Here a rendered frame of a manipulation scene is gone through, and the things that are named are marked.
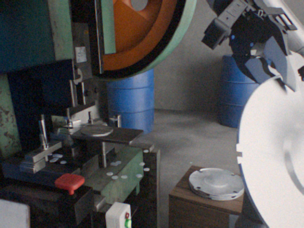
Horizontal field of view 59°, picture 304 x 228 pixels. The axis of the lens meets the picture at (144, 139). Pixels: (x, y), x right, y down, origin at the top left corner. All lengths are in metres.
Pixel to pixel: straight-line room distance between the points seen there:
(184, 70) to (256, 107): 3.89
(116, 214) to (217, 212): 0.68
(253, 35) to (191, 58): 3.76
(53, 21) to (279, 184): 0.70
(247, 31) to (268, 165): 0.23
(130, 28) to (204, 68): 2.98
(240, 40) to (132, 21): 0.87
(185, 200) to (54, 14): 1.01
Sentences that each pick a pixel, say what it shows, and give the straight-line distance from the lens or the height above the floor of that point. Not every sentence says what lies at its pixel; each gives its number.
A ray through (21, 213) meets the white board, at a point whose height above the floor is 0.55.
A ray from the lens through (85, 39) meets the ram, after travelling 1.07.
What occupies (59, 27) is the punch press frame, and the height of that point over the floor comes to 1.15.
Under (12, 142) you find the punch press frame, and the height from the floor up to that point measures 0.75.
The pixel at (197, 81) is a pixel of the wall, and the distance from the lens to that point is 4.28.
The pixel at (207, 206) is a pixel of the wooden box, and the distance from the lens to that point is 1.40.
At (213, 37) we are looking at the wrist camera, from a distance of 0.45.
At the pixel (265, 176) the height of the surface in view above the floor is 0.94.
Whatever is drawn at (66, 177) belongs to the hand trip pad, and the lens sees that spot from 0.78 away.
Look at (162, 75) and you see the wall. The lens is 4.40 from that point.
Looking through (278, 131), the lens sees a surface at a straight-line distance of 0.44.
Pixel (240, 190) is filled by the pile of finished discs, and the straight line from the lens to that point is 1.48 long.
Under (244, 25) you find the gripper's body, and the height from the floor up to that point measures 1.13.
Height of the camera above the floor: 1.12
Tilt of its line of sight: 21 degrees down
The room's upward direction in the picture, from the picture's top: 1 degrees counter-clockwise
